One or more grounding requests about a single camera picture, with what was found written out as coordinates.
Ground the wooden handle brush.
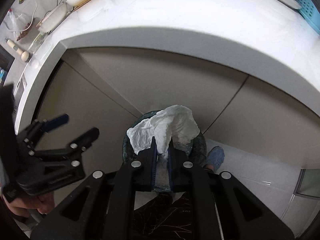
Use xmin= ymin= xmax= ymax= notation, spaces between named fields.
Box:
xmin=6 ymin=39 xmax=30 ymax=62

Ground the clear glass dish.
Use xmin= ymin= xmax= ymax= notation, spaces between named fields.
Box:
xmin=28 ymin=32 xmax=48 ymax=54

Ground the white tissue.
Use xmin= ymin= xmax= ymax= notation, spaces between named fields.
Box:
xmin=126 ymin=105 xmax=200 ymax=154

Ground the person's blue shoe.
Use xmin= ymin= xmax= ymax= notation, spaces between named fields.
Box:
xmin=203 ymin=146 xmax=225 ymax=172

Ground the clear bubble wrap sheet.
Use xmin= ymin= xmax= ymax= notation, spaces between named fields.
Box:
xmin=154 ymin=140 xmax=193 ymax=192

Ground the blue plastic utensil holder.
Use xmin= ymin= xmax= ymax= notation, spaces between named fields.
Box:
xmin=296 ymin=0 xmax=320 ymax=34

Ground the clear plastic bag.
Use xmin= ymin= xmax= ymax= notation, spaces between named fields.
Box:
xmin=3 ymin=9 xmax=35 ymax=41

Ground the person's left hand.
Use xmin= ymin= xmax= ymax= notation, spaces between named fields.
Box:
xmin=1 ymin=192 xmax=55 ymax=217

